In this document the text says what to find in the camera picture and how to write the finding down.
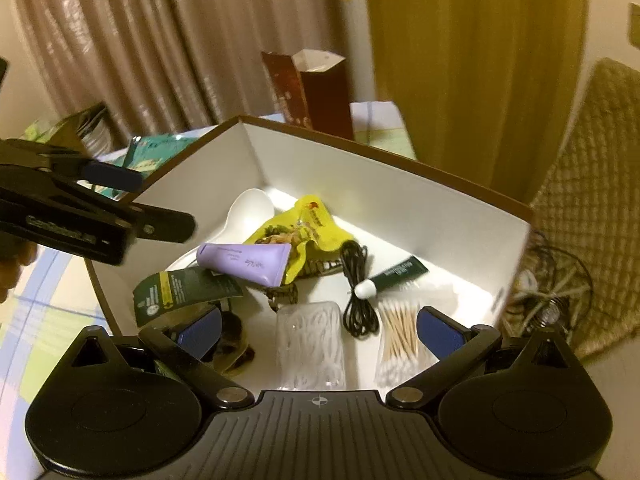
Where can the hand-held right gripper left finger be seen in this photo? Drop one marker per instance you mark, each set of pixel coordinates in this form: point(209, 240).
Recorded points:
point(200, 332)

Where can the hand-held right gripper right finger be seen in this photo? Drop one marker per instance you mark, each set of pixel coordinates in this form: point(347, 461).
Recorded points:
point(440, 332)

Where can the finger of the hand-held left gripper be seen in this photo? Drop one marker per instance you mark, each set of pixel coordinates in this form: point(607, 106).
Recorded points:
point(165, 225)
point(115, 175)

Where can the clear bag of cotton swabs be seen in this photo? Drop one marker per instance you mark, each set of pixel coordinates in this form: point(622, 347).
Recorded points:
point(400, 340)

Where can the dark green card package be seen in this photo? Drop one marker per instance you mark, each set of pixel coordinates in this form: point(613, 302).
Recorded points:
point(185, 290)

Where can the purple tube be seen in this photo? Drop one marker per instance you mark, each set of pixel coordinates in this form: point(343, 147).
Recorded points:
point(240, 260)

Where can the white plastic spoon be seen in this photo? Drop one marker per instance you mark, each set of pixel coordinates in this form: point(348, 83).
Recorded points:
point(250, 210)

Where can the brown cardboard box white inside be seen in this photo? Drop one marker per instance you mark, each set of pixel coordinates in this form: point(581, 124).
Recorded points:
point(425, 230)

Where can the clear box of floss picks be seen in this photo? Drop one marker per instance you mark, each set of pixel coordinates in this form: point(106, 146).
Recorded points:
point(310, 345)

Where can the yellow snack packet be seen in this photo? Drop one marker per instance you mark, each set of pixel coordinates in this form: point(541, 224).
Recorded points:
point(310, 230)

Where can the person's left hand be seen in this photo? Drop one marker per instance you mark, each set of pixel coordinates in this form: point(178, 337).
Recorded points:
point(12, 270)

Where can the green snack packets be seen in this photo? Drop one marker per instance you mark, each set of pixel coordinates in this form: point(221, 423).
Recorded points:
point(150, 152)

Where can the open cardboard box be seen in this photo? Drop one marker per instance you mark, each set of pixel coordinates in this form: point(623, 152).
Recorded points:
point(90, 130)

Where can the stack of green boxes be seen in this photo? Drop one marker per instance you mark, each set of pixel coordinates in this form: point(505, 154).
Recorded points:
point(37, 131)

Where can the brown sheer patterned curtain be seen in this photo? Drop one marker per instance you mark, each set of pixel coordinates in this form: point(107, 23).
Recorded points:
point(175, 35)

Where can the chair with quilted cover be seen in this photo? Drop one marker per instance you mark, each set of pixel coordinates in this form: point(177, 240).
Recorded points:
point(590, 200)

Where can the dark red carton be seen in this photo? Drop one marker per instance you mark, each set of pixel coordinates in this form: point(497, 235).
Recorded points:
point(320, 95)

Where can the golden curtain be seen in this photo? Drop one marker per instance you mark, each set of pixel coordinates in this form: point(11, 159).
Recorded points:
point(475, 60)

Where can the wall socket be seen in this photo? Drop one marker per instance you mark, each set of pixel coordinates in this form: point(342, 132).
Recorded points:
point(635, 20)

